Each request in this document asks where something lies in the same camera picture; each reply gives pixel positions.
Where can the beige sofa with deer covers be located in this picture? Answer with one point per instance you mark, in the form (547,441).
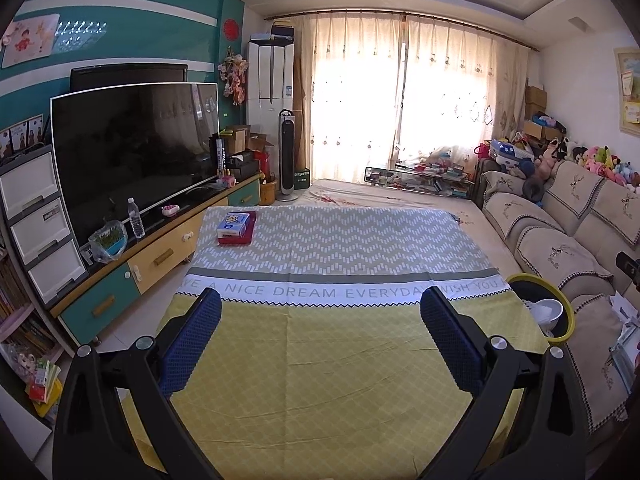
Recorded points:
(555,230)

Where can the cream paper bowl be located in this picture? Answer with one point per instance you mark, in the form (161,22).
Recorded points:
(547,312)

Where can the flat red box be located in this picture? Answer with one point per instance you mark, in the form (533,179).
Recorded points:
(237,240)

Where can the heap of boxes on cabinet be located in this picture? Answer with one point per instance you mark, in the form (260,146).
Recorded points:
(242,152)

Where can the stack of cardboard boxes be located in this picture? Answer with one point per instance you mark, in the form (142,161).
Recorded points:
(535,105)

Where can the large curved television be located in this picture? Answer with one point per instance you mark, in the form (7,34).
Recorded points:
(130,160)

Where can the pile of plush toys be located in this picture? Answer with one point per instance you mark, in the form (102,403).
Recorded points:
(600,160)

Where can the yellow rim black trash bin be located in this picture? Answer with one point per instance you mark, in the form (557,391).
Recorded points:
(562,290)

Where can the white tower fan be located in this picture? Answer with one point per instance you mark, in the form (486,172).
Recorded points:
(288,155)

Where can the teal yellow television cabinet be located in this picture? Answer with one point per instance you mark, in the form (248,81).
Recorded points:
(160,257)

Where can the blue card box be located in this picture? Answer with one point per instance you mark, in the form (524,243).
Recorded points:
(233,224)

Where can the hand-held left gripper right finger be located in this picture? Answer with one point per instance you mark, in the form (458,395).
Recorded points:
(450,340)

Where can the glass coffee table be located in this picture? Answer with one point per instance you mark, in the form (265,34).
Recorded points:
(417,175)

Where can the hanging artificial flowers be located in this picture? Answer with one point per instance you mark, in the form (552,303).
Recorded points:
(234,77)

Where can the small green box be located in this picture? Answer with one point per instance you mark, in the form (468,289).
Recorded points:
(301,177)

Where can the row of photo cards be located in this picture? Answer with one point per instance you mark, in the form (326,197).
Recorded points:
(22,137)

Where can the framed wall picture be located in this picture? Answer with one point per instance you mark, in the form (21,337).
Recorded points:
(629,90)

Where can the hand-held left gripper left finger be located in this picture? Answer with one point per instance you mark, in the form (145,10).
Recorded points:
(192,340)

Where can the red round wall decoration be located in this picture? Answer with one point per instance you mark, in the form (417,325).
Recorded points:
(231,29)

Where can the plastic bag with green plant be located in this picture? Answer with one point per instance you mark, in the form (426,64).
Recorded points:
(107,242)

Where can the cartoon wall poster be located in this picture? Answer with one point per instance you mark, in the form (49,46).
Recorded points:
(30,40)

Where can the yellow grey patterned tablecloth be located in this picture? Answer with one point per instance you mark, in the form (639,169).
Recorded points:
(320,360)

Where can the sheer beige curtain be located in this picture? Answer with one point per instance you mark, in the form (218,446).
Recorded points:
(355,95)
(460,95)

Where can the clear water bottle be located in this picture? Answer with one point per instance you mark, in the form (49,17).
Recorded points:
(136,220)

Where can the yellow wicker basket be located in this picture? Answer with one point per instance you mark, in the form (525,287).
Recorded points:
(267,191)

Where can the brown curtain rod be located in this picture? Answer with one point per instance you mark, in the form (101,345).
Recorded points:
(400,12)

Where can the blue star plush toy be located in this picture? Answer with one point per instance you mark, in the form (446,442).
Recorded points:
(505,152)

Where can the white standing air conditioner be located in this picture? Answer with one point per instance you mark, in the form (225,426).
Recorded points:
(270,75)

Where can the pink toy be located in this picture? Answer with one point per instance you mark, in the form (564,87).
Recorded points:
(170,210)

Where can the row of books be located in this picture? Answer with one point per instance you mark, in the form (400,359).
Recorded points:
(20,330)

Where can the white plastic drawer unit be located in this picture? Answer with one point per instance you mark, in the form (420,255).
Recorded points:
(40,235)

